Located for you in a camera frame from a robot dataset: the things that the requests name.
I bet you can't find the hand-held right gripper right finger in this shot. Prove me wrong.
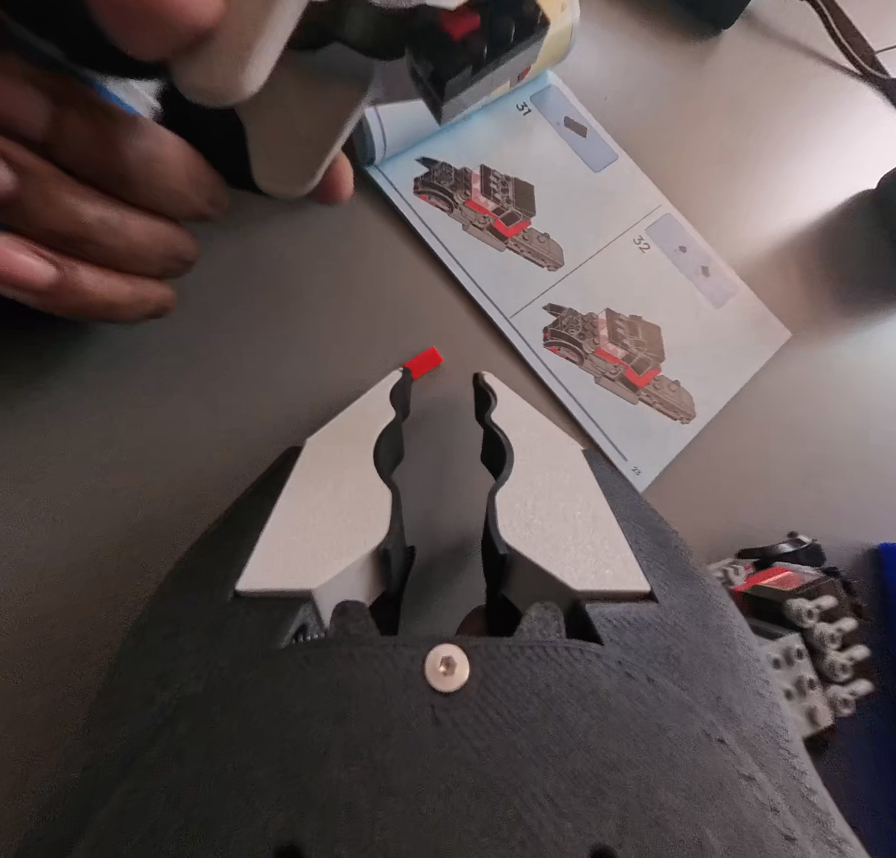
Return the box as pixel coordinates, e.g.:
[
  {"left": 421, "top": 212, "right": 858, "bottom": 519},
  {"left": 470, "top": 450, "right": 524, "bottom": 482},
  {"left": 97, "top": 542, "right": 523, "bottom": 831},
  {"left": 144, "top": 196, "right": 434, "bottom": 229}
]
[{"left": 472, "top": 370, "right": 655, "bottom": 619}]

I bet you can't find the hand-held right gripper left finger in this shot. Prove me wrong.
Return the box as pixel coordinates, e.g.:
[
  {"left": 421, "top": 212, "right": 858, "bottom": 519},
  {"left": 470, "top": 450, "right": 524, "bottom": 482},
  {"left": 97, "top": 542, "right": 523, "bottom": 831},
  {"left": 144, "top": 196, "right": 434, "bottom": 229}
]
[{"left": 234, "top": 368, "right": 417, "bottom": 614}]

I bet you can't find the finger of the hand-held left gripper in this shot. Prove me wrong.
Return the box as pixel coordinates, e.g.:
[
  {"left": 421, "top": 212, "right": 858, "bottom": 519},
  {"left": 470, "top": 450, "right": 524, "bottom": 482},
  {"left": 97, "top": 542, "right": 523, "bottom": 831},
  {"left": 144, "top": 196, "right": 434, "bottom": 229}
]
[
  {"left": 238, "top": 4, "right": 421, "bottom": 199},
  {"left": 168, "top": 0, "right": 393, "bottom": 106}
]

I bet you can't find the small grey red brick assembly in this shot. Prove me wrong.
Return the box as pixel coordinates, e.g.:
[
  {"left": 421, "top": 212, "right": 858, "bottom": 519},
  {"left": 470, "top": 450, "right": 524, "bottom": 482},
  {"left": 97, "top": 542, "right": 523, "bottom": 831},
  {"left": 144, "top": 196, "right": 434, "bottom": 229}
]
[{"left": 406, "top": 0, "right": 550, "bottom": 126}]

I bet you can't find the grey desk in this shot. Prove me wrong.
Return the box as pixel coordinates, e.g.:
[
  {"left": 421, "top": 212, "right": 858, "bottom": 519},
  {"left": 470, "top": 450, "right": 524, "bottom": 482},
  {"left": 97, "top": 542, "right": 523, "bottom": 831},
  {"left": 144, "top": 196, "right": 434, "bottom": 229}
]
[{"left": 0, "top": 0, "right": 896, "bottom": 858}]

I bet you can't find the person's left hand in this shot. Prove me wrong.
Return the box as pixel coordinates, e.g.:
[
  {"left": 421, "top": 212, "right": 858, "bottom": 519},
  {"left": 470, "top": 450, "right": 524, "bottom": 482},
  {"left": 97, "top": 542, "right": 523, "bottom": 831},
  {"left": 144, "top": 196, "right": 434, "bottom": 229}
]
[{"left": 0, "top": 0, "right": 354, "bottom": 323}]

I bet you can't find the toy brick vehicle model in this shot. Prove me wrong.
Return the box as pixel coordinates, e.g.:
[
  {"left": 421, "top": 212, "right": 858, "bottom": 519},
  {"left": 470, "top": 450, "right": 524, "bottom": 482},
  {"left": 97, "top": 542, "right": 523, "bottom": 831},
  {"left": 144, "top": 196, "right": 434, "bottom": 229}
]
[{"left": 707, "top": 532, "right": 876, "bottom": 740}]

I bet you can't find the brick instruction booklet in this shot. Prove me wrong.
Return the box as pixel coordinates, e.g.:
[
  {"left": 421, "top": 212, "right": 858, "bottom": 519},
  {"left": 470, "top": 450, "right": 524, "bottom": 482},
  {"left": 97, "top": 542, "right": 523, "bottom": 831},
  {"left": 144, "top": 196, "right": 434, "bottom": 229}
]
[{"left": 353, "top": 0, "right": 793, "bottom": 494}]

